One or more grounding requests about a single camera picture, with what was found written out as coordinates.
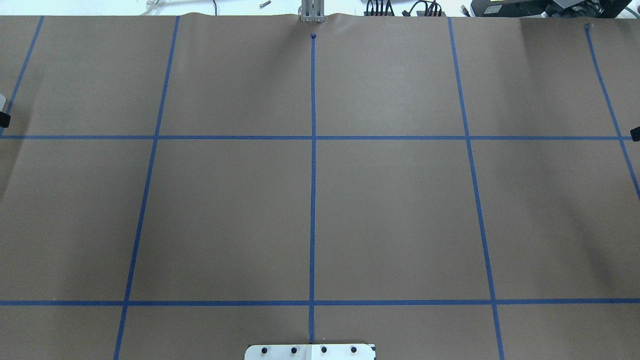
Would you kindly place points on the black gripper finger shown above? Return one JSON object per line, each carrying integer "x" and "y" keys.
{"x": 4, "y": 120}
{"x": 635, "y": 134}

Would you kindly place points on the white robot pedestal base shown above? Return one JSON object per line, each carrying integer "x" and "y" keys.
{"x": 327, "y": 351}

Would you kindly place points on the aluminium frame post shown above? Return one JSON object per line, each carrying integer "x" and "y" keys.
{"x": 312, "y": 11}

